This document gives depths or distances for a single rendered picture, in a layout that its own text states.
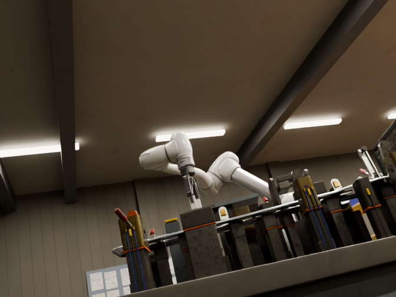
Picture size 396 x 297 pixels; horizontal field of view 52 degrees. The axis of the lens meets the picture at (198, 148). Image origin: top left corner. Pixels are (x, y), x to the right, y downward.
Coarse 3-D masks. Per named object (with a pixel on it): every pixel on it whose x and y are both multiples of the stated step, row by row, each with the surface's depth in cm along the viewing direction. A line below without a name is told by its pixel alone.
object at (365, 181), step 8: (352, 184) 153; (360, 184) 148; (368, 184) 147; (360, 192) 148; (368, 192) 146; (360, 200) 150; (368, 200) 145; (376, 200) 145; (368, 208) 144; (376, 208) 145; (368, 216) 148; (376, 216) 144; (376, 224) 143; (384, 224) 142; (376, 232) 144; (384, 232) 141
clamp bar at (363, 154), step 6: (360, 150) 191; (366, 150) 187; (360, 156) 190; (366, 156) 190; (366, 162) 187; (372, 162) 186; (366, 168) 187; (372, 168) 186; (372, 174) 183; (378, 174) 183
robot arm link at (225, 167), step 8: (216, 160) 266; (224, 160) 262; (232, 160) 262; (216, 168) 261; (224, 168) 259; (232, 168) 258; (240, 168) 263; (224, 176) 260; (232, 176) 257; (240, 176) 254; (248, 176) 252; (240, 184) 255; (248, 184) 250; (256, 184) 247; (264, 184) 245; (256, 192) 247; (264, 192) 243; (280, 200) 236; (288, 200) 231; (288, 208) 229
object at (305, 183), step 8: (296, 184) 149; (304, 184) 148; (312, 184) 148; (296, 192) 152; (304, 192) 147; (312, 192) 146; (304, 200) 146; (312, 200) 145; (304, 208) 146; (312, 208) 144; (320, 208) 145; (312, 216) 144; (320, 216) 144; (312, 224) 143; (320, 224) 143; (312, 232) 146; (320, 232) 140; (328, 232) 140; (320, 240) 141; (328, 240) 140; (320, 248) 139; (328, 248) 139; (336, 248) 139
